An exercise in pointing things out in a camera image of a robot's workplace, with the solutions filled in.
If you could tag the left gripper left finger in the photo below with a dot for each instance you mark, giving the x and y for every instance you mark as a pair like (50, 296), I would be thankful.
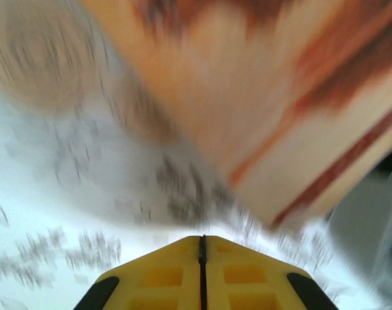
(163, 281)

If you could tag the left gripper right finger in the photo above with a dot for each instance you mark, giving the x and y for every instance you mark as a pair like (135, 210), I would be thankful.
(244, 281)

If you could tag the orange paperback book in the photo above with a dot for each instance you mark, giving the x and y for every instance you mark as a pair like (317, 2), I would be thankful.
(247, 97)

